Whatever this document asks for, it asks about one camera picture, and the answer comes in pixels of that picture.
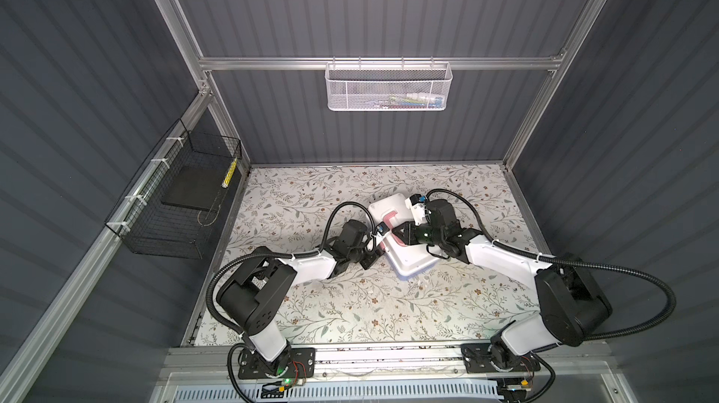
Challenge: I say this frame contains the white blue tool box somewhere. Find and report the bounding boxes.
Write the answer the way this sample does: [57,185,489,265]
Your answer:
[369,193,439,281]

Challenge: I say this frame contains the floral table mat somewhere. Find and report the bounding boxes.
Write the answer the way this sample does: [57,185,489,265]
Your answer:
[225,164,539,344]

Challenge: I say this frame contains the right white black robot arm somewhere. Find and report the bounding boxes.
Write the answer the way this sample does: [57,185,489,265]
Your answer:
[392,194,612,371]

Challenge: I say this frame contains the pens in white basket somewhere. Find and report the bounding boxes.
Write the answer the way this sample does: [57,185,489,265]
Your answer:
[366,93,446,111]

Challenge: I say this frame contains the yellow marker pen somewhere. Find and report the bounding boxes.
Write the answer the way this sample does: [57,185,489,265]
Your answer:
[221,158,239,189]

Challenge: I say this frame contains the right black corrugated cable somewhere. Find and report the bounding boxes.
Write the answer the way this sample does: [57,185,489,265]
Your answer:
[425,188,678,342]

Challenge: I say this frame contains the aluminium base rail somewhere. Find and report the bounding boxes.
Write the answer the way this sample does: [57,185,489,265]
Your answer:
[157,340,618,385]

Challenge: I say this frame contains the white wire mesh basket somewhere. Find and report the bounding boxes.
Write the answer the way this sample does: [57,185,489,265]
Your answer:
[324,61,453,112]

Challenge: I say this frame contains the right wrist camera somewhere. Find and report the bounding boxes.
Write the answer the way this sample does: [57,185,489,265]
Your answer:
[406,193,428,226]

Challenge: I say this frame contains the black corrugated cable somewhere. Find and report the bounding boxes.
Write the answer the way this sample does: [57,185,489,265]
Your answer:
[425,188,678,342]
[204,201,377,403]

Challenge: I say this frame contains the black pad in basket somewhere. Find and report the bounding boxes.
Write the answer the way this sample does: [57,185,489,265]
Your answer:
[160,166,227,211]

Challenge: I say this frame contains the black wire basket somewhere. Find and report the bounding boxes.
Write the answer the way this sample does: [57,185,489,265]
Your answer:
[106,121,243,260]

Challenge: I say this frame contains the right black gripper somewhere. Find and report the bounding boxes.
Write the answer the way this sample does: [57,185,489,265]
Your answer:
[391,221,444,249]

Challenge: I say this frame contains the left black corrugated cable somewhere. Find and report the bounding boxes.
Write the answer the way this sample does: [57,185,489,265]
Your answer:
[204,201,377,403]

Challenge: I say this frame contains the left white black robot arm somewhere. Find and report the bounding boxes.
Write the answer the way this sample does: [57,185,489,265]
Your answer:
[207,219,389,377]

